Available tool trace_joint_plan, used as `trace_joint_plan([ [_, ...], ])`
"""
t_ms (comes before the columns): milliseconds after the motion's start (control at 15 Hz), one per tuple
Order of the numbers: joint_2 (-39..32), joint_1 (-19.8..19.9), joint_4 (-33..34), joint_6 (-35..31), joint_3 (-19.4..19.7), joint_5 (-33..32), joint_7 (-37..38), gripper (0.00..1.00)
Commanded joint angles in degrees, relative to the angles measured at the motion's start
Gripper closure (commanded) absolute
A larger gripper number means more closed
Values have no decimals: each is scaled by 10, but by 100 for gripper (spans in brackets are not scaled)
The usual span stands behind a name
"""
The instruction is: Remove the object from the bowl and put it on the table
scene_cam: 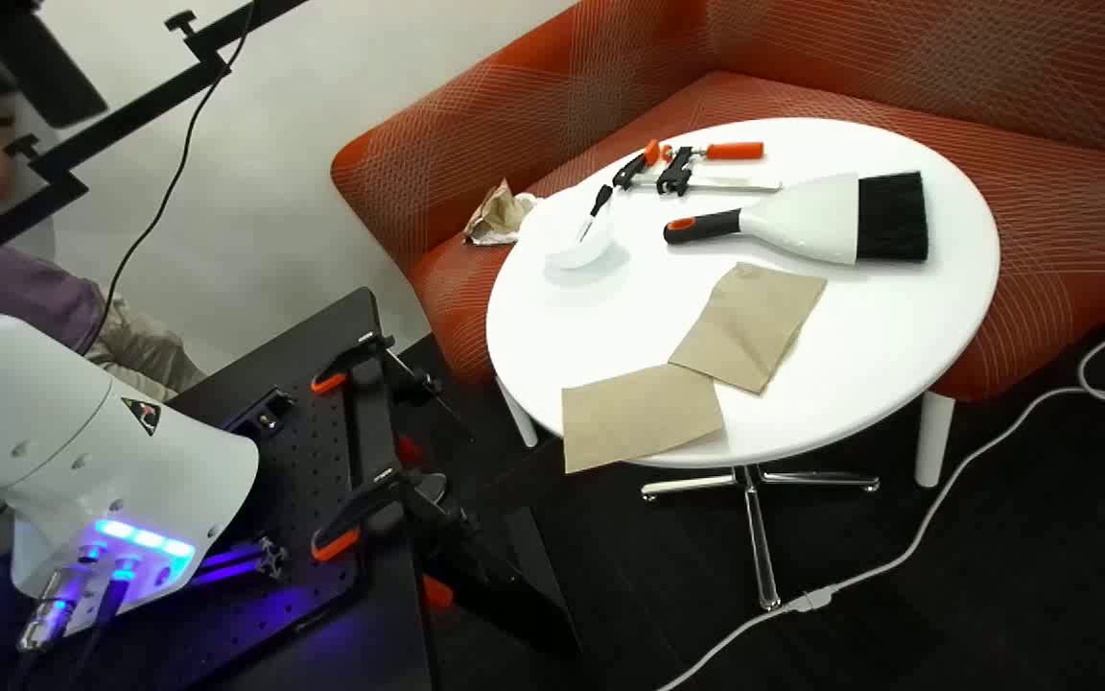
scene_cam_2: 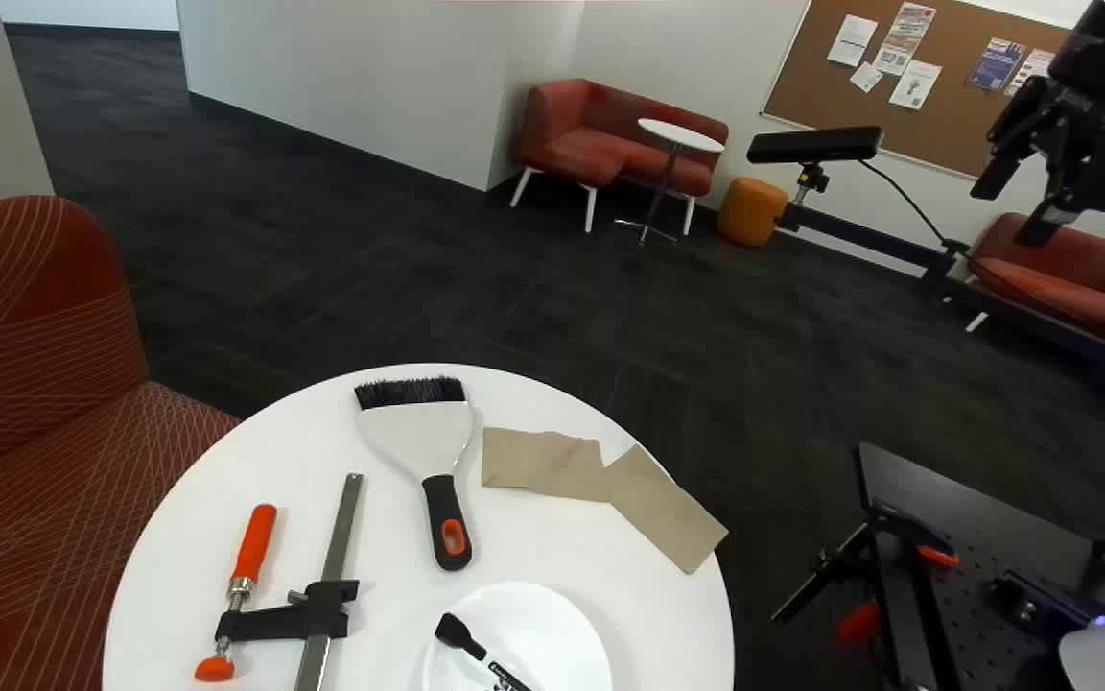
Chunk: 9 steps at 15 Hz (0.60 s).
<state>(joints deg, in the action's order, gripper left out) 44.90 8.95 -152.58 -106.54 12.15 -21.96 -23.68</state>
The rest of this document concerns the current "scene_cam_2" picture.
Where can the small black tool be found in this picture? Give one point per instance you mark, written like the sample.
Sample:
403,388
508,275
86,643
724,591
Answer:
453,632

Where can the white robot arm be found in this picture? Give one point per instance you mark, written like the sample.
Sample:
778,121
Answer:
1058,118

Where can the brown cardboard piece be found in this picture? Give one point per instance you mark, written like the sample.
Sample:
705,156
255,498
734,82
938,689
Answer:
636,485

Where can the red sofa left background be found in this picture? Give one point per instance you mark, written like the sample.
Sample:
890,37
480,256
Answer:
587,132

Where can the red sofa background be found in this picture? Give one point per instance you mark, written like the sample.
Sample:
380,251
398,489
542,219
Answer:
1059,277
587,132

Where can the orange round pouf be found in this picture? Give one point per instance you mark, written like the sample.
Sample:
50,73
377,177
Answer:
748,211

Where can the small white round side table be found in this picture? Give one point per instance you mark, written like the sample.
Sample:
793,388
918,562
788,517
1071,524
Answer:
678,140

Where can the black and orange clamp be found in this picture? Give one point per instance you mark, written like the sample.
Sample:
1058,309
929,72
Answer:
858,558

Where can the white paper on board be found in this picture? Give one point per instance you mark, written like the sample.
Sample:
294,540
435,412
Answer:
855,40

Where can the cork bulletin board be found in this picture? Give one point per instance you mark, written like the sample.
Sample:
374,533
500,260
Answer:
910,80

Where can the red striped armchair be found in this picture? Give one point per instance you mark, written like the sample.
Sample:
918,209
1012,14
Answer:
91,443

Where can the blue flyer on board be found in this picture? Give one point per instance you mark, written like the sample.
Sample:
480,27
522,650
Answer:
996,67

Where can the red sofa right background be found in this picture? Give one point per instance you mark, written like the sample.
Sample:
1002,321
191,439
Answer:
1059,277

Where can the putty scraper with black handle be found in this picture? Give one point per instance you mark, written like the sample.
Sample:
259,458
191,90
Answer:
424,426

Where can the orange handled bar clamp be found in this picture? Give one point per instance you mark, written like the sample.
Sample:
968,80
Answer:
316,616

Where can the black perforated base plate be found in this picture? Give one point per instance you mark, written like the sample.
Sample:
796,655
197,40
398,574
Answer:
996,623

